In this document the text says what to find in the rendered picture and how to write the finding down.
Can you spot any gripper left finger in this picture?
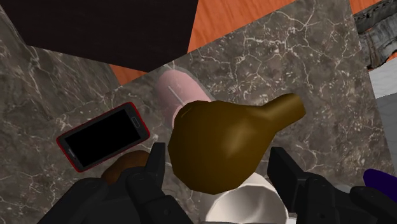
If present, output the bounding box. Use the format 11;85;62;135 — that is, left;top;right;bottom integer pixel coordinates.
38;142;193;224

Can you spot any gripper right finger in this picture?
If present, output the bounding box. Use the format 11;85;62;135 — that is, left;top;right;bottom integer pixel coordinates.
267;146;397;224

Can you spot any small brown round object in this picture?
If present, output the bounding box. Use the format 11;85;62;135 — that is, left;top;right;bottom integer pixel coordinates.
101;150;151;186

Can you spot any white bowl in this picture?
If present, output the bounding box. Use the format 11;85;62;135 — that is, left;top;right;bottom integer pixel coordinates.
204;172;289;224

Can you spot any red-edged black smartphone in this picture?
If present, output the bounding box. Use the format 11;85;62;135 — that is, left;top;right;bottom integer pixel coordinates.
55;101;151;173

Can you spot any purple object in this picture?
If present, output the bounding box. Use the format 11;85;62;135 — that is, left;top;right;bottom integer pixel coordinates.
363;168;397;204

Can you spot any brown gourd-shaped vase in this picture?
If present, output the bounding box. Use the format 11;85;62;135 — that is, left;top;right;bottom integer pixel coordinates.
167;93;307;195

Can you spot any pink cup with straw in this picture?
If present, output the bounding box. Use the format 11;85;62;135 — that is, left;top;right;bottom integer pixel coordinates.
154;66;216;129

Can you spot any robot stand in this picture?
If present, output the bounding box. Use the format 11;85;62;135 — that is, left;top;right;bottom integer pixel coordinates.
0;0;199;74

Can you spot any grey rumpled cloth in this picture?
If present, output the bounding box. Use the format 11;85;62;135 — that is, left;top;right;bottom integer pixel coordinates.
353;0;397;69

